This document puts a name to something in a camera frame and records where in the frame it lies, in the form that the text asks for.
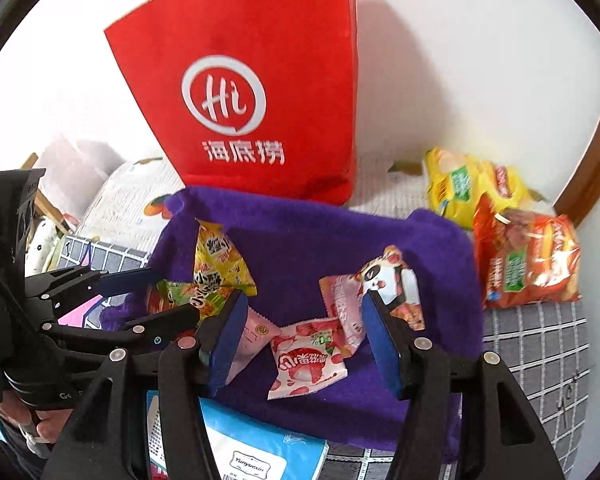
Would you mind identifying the pink peach snack packet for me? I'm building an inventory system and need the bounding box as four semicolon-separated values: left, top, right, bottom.
225;308;280;385

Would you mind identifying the green snack packet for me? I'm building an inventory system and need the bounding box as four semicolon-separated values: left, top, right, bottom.
145;280;234;322

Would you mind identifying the panda pink snack packet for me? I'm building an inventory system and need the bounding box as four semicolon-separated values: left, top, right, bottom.
318;245;425;359

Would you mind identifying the yellow triangular snack packet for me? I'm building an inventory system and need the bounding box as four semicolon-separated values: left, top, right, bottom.
193;220;258;297

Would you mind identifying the strawberry white snack packet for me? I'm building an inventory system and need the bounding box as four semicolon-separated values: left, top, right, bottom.
268;318;348;400

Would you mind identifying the person left hand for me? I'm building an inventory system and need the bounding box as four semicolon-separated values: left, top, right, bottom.
0;391;72;443

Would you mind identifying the pink star sticker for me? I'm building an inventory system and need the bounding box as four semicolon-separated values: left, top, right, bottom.
58;296;105;330

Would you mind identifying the fruit print white cloth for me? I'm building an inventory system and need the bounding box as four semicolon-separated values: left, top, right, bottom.
76;157;184;252

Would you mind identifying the purple towel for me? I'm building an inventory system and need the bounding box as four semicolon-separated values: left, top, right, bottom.
99;185;486;453

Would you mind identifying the blue tissue box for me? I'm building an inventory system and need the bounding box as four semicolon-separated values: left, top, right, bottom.
144;389;330;480

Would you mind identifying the white Miniso plastic bag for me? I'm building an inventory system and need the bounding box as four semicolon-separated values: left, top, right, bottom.
36;140;124;221

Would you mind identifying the checkered grey tablecloth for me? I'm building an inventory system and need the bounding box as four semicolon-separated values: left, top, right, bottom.
50;235;590;479

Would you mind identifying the orange chips bag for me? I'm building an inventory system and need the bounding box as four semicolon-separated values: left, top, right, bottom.
472;195;581;309

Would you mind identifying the yellow chips bag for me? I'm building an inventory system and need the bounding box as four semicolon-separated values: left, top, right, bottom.
422;148;531;230

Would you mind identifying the red paper shopping bag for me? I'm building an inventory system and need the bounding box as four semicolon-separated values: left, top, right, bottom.
106;0;358;205

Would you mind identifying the brown wooden door frame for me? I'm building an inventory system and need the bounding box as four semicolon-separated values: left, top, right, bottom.
554;121;600;226

